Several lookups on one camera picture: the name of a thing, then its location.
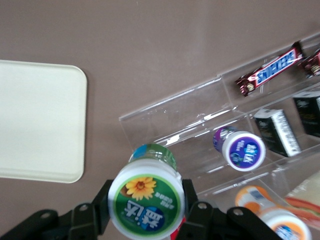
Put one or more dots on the purple gum bottle white lid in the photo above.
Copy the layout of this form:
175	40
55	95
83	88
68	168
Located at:
243	151

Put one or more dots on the Snickers chocolate bar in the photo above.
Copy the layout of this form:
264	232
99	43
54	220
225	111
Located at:
271	68

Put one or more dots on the wrapped sandwich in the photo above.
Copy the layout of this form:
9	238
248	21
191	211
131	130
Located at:
306	200

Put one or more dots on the white rectangular tray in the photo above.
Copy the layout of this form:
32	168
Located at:
40	122

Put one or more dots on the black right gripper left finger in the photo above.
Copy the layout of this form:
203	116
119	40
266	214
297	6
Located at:
85	220

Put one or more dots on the black box white side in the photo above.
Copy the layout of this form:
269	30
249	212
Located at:
308	112
276	132

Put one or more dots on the green gum bottle white lid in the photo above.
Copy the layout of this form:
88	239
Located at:
147	197

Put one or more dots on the orange gum bottle white lid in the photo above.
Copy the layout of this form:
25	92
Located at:
275	215

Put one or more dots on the dark red chocolate bar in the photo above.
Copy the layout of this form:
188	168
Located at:
312	63

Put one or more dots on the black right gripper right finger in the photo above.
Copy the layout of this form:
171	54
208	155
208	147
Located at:
212	222

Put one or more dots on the clear acrylic display rack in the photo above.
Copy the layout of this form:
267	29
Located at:
190	105

